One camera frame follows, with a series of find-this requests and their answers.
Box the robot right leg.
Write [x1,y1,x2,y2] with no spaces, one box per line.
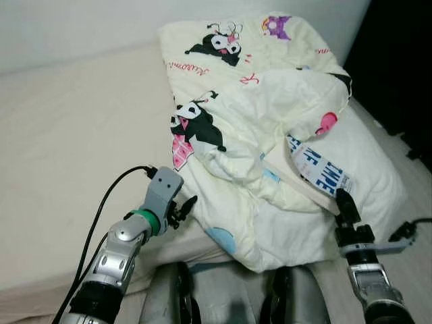
[260,265,335,324]

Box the white book with blue letters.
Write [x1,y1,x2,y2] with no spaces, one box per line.
[262,135,355,217]

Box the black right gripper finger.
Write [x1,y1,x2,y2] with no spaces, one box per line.
[335,188,362,227]

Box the black wardrobe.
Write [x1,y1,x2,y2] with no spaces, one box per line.
[343,0,432,169]

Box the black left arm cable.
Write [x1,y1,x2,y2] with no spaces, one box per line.
[53,166,158,324]

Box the mattress with beige sheet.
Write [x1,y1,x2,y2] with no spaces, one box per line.
[0,44,432,311]

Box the cream cartoon print blanket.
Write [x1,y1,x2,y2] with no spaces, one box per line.
[157,13,409,274]

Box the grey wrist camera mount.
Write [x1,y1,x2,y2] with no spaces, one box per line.
[142,169,184,220]
[370,225,417,256]

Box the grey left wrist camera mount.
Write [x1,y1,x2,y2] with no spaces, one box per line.
[142,169,184,220]

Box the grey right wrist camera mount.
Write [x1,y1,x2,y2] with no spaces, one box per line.
[370,225,417,256]

